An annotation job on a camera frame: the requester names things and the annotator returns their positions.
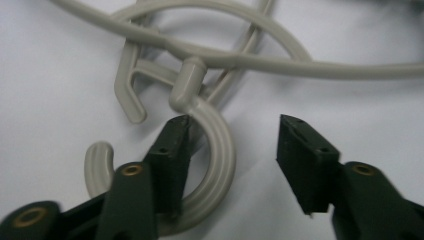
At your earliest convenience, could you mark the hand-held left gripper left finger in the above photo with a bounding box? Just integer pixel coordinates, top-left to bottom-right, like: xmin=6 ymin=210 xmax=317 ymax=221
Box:
xmin=143 ymin=114 xmax=193 ymax=218

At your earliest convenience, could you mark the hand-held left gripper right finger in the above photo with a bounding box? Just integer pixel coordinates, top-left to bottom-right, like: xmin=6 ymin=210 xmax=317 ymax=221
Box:
xmin=275 ymin=113 xmax=342 ymax=215

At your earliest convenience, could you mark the beige plastic hanger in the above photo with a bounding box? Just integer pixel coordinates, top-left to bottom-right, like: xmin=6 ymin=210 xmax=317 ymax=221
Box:
xmin=111 ymin=0 xmax=313 ymax=63
xmin=113 ymin=0 xmax=278 ymax=125
xmin=49 ymin=0 xmax=424 ymax=236

